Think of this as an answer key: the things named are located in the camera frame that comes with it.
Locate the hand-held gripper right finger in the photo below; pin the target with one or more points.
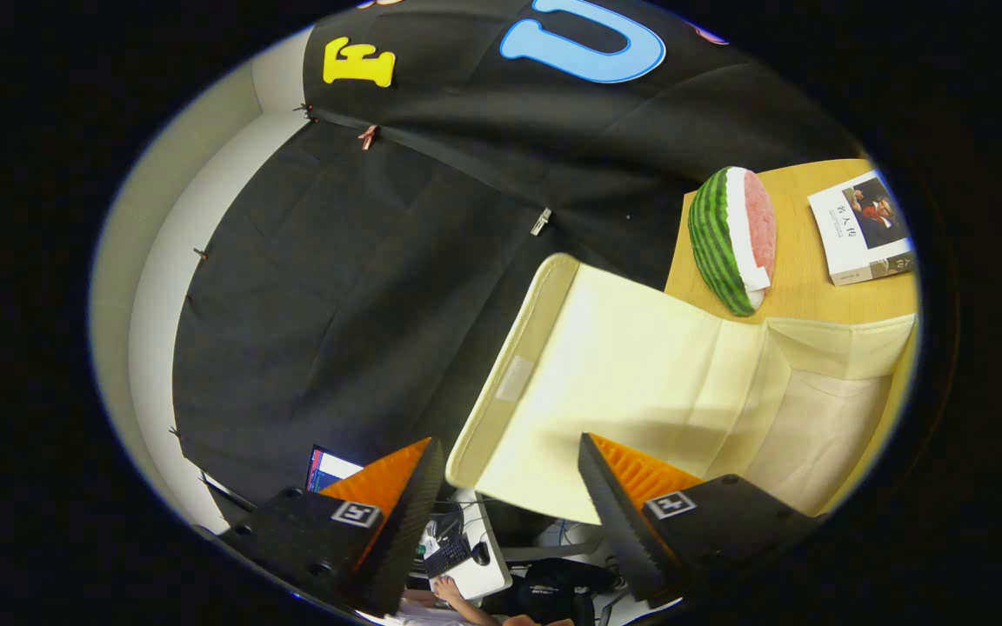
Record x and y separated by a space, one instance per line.
618 522

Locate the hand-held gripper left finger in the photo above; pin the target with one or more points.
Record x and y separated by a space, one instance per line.
405 530

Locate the beige fabric storage box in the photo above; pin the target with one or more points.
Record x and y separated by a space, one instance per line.
623 365

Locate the black keyboard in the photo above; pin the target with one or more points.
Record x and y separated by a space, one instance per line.
449 555

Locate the black bag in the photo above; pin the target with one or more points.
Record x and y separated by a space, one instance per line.
557 587

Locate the white office desk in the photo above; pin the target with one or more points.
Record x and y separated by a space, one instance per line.
488 574

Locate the black backdrop cloth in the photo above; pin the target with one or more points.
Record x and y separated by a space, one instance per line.
362 287

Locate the watermelon slice toy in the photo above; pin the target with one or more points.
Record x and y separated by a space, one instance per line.
718 243

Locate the silver metal clip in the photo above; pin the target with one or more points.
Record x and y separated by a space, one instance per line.
540 222

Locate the row of black clips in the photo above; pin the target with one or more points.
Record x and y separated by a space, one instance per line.
199 254

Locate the white portrait cover book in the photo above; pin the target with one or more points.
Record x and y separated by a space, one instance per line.
836 230

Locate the wooden clothes peg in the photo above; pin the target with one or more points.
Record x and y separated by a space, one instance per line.
368 136

